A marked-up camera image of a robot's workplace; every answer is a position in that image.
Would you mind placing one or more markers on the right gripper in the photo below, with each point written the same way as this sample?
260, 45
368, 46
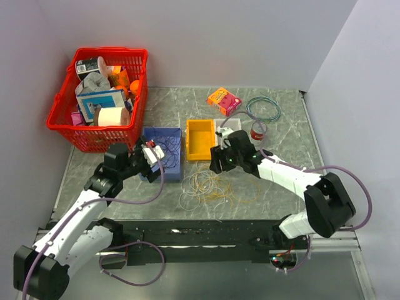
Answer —
217, 154

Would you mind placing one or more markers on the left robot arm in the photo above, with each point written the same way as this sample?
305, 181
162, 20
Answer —
44, 270

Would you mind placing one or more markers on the red plastic basket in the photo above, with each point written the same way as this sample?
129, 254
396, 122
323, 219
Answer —
91, 138

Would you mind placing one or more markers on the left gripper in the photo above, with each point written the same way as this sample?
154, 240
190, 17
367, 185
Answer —
147, 172

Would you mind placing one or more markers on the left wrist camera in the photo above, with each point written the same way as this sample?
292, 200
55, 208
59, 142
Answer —
153, 153

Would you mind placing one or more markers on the yellow plastic bin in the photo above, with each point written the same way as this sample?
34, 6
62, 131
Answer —
200, 138

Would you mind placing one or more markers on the red white soup can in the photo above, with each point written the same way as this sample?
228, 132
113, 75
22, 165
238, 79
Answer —
258, 132

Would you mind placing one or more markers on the white plastic bin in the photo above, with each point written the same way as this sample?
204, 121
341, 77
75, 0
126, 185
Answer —
233, 123

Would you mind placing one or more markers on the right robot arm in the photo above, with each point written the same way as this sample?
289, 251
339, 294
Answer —
328, 205

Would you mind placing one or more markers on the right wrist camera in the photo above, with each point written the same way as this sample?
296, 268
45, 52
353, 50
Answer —
221, 134

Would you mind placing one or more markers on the blue white box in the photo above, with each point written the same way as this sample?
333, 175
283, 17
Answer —
88, 103

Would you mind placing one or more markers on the orange pink snack box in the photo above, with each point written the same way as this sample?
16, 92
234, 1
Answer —
226, 102

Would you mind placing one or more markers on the magenta packet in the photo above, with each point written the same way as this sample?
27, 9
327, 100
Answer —
77, 119

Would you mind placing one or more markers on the orange snack packet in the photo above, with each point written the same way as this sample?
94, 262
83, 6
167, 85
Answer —
120, 79

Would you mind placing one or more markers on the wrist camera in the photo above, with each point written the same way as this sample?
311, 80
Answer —
221, 134
153, 153

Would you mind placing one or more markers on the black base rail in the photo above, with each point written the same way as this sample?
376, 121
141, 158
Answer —
186, 241

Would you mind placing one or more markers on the orange ball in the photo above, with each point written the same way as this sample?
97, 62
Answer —
134, 86

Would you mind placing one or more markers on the black white box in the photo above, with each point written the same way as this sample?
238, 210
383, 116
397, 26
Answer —
86, 66

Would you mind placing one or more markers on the blue open box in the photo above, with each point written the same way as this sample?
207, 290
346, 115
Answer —
169, 139

